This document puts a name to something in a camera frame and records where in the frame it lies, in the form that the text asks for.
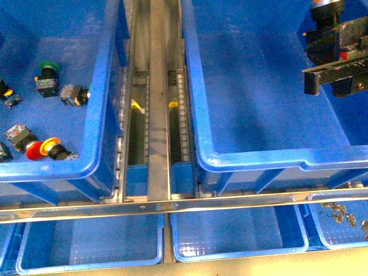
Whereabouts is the small black metal clip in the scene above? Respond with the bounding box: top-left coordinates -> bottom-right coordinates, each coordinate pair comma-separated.
321,202 -> 332,209
331,202 -> 347,216
346,214 -> 357,227
331,213 -> 344,223
361,220 -> 368,241

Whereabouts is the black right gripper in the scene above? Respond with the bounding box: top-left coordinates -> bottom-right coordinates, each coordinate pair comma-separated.
302,1 -> 367,95

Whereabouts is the yellow push button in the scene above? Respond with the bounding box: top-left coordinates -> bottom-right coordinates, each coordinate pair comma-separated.
39,137 -> 79,161
0,78 -> 22,109

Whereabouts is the green push button lying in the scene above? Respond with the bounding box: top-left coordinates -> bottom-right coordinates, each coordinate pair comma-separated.
34,60 -> 60,98

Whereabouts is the lower blue bin middle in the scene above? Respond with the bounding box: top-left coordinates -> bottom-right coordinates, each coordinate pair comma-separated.
170,205 -> 309,262

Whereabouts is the yellow push button right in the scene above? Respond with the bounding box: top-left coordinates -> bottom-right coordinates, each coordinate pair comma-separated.
0,78 -> 22,109

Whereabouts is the red push button bottom centre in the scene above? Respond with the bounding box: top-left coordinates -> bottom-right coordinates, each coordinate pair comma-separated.
4,123 -> 44,161

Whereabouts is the lower blue bin left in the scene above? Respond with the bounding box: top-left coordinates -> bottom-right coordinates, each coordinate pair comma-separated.
16,214 -> 164,275

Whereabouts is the steel front shelf rail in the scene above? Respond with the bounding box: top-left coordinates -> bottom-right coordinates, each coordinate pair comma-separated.
1,187 -> 367,224

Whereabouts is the black contact block bottom right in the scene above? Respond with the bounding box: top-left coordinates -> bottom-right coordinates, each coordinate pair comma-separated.
0,141 -> 13,163

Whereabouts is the blue empty middle bin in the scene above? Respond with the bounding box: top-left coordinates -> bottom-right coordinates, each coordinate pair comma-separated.
182,1 -> 367,194

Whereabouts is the green mushroom push button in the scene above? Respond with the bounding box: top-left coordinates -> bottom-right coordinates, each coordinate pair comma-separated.
59,85 -> 90,106

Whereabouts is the yellow push button bottom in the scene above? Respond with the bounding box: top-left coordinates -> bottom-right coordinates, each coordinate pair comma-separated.
39,137 -> 79,161

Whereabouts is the steel divider beam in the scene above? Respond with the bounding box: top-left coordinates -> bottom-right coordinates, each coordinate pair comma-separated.
147,1 -> 170,201

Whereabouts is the blue source bin with buttons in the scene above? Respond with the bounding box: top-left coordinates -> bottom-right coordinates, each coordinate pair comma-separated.
1,1 -> 129,205

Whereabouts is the lower blue bin with parts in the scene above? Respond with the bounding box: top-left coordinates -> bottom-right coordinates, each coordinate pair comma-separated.
308,195 -> 367,250

